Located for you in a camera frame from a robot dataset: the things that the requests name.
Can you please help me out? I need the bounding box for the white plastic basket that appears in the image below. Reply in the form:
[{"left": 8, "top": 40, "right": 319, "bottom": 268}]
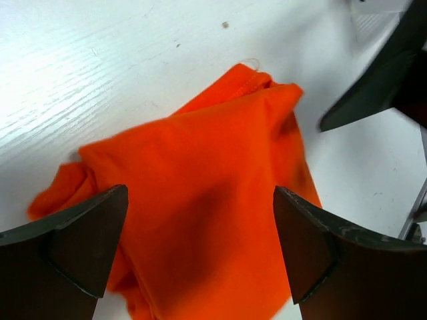
[{"left": 348, "top": 0, "right": 411, "bottom": 39}]

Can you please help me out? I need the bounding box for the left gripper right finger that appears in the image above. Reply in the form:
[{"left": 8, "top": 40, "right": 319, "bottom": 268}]
[{"left": 274, "top": 187, "right": 426, "bottom": 319}]

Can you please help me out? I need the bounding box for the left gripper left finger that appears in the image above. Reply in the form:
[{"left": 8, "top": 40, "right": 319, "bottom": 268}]
[{"left": 1, "top": 185, "right": 128, "bottom": 319}]

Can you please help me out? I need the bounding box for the orange t shirt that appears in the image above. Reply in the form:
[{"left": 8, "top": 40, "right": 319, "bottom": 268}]
[{"left": 27, "top": 64, "right": 320, "bottom": 319}]

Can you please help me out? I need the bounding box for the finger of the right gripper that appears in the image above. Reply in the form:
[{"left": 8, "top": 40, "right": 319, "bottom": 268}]
[{"left": 318, "top": 1, "right": 426, "bottom": 132}]

